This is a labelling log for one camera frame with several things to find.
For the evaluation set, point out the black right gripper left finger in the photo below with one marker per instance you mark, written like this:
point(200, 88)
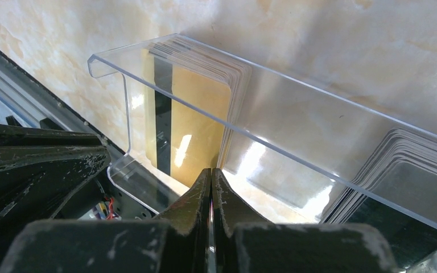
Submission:
point(176, 240)

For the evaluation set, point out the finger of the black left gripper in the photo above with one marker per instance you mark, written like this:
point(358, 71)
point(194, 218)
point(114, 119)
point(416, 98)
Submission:
point(40, 170)

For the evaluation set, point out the clear acrylic card box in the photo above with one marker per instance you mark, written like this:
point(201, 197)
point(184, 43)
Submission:
point(293, 148)

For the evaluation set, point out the yellow credit card stack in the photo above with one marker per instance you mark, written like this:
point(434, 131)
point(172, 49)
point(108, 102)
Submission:
point(194, 91)

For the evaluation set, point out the black credit card stack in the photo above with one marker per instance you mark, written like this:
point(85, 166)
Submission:
point(395, 191)

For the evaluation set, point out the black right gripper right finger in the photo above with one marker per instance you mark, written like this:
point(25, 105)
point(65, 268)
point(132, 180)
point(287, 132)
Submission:
point(248, 242)

